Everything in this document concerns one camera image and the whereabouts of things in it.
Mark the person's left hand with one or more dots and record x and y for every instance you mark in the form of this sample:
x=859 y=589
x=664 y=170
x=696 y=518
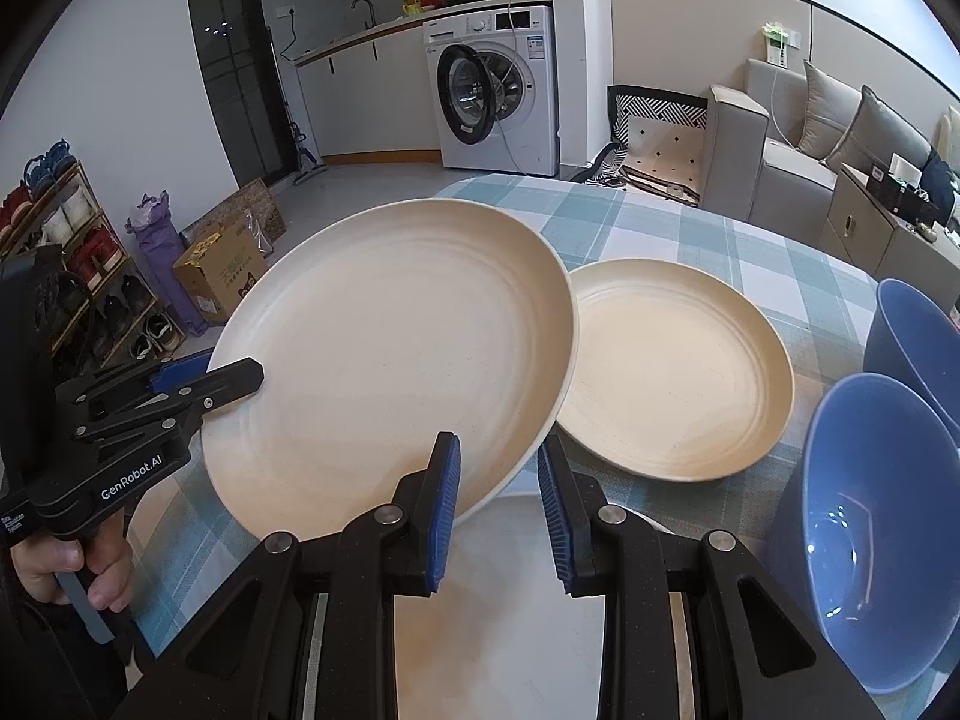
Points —
x=45 y=562

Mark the yellow bottle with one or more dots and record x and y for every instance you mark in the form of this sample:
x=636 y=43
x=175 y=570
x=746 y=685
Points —
x=411 y=1

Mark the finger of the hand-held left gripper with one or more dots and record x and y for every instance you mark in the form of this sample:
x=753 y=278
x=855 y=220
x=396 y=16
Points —
x=180 y=371
x=225 y=386

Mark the large cream plate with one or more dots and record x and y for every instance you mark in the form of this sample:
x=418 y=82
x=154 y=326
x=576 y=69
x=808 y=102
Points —
x=375 y=360

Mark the white tissue box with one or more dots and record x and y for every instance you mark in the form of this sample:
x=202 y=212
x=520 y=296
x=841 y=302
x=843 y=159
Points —
x=907 y=165

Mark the small cream plate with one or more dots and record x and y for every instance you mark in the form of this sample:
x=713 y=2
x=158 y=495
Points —
x=675 y=375

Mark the purple bag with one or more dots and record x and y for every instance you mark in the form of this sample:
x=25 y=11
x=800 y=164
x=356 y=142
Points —
x=169 y=262

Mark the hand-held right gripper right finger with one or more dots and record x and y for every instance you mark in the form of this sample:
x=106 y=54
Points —
x=555 y=517

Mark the wall outlet with plugs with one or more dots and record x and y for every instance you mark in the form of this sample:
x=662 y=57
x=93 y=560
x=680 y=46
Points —
x=776 y=41

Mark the upholstered bed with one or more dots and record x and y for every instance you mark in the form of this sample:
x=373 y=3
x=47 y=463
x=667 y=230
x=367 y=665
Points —
x=949 y=135

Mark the brown glasses case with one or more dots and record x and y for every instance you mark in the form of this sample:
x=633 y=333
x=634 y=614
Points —
x=928 y=231

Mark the person's left forearm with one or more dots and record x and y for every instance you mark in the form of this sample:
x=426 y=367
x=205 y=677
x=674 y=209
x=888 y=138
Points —
x=60 y=675

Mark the dark blue garment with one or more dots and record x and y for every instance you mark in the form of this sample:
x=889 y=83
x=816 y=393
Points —
x=937 y=180

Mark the teal checked tablecloth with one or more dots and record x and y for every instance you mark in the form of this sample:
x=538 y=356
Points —
x=712 y=240

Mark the dark glass door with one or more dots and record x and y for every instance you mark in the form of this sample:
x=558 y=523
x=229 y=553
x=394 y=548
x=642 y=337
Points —
x=225 y=90

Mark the patterned flat cardboard box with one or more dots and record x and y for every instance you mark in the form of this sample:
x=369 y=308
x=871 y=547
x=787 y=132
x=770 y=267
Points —
x=259 y=210

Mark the grey sofa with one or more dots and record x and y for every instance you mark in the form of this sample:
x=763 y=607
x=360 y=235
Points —
x=739 y=157

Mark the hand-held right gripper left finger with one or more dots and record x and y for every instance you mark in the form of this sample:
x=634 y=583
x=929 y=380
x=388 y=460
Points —
x=444 y=517

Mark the white washing machine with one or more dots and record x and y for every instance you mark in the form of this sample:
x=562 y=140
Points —
x=525 y=127

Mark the stick vacuum cleaner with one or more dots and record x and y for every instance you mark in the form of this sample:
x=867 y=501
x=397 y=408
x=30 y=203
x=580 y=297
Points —
x=304 y=165

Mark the beige cushion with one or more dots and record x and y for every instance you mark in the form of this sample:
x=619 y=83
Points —
x=829 y=105

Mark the yellow cardboard box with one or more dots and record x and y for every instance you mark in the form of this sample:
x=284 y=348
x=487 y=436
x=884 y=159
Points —
x=217 y=277

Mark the grey cushion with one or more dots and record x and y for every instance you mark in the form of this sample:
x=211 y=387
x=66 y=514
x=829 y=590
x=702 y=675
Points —
x=881 y=135

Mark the blue bowl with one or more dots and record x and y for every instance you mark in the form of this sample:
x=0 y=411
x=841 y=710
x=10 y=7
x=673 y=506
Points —
x=907 y=345
x=877 y=540

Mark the white kitchen counter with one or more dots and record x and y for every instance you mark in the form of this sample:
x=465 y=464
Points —
x=360 y=90

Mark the kitchen faucet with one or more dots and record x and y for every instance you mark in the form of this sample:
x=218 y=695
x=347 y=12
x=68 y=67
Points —
x=367 y=7

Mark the grey side cabinet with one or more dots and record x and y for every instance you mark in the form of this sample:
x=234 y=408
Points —
x=862 y=225

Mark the black organiser box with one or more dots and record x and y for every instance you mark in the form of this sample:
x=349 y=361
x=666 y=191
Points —
x=900 y=199

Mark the wooden shoe rack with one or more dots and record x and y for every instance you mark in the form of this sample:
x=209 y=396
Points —
x=124 y=255

